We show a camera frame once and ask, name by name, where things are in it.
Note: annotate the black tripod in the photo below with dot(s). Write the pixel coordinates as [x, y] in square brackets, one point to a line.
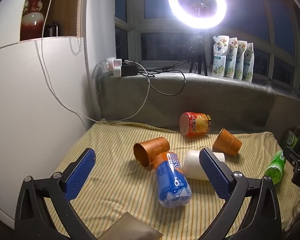
[198, 55]

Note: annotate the grey fuzzy blanket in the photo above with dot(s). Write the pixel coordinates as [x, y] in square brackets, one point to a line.
[165, 105]

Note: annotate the white refill pouch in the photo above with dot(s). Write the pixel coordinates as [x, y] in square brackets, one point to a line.
[240, 62]
[220, 55]
[232, 60]
[248, 65]

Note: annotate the dark jar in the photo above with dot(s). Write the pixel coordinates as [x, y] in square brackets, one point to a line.
[52, 28]

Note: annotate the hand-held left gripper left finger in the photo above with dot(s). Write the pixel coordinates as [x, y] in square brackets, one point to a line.
[80, 173]

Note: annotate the white cabinet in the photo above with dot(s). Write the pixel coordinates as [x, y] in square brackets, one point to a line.
[27, 92]

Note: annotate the green plastic bottle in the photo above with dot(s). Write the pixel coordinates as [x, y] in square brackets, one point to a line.
[275, 166]

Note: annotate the yellow striped cloth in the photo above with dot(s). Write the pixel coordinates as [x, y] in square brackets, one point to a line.
[120, 180]

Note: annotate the white cup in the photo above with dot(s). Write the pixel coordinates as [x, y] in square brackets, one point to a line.
[192, 165]

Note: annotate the white power strip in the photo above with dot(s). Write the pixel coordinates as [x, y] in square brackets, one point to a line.
[113, 66]

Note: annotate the red chip can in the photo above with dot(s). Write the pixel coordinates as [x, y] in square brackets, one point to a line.
[195, 125]

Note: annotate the black power adapter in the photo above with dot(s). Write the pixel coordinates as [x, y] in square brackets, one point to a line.
[130, 70]

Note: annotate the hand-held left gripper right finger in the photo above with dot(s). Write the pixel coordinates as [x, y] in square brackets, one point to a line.
[215, 176]

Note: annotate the green packet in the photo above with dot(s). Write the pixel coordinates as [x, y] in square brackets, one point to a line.
[291, 138]

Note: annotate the red ceramic vase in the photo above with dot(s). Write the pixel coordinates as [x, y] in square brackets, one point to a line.
[33, 15]

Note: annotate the copper cup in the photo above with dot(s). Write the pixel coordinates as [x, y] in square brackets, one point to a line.
[153, 150]
[227, 142]

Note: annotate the blue label plastic bottle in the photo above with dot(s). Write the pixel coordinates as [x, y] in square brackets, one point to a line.
[173, 182]

